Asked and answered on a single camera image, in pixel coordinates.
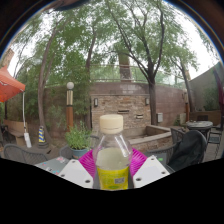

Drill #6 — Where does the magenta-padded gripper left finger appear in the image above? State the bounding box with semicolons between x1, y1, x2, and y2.
56;147;98;190

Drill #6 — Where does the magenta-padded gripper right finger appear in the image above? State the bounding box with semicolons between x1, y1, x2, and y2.
128;146;171;190

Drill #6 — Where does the clear bottle with yellow label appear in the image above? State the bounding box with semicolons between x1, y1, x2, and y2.
92;113;133;192

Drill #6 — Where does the green plant in teal pot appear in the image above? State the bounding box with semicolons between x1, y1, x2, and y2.
64;121;93;160

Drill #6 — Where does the black backpack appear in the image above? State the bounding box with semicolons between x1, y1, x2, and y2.
166;129;208;173

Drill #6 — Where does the dark patio chair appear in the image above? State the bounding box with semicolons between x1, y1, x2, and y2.
146;128;208;168

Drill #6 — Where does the blue and yellow striped cone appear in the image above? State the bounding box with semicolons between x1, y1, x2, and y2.
37;125;48;145

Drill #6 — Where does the white canopy leg weight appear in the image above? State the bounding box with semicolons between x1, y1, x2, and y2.
23;132;33;149

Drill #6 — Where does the round dark patio table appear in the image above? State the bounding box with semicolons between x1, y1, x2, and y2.
185;120;214;134

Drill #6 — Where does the orange canopy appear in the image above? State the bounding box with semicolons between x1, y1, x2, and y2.
0;65;27;104

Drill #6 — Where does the wooden lamp post with globe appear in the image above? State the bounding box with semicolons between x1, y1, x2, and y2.
65;81;75;133

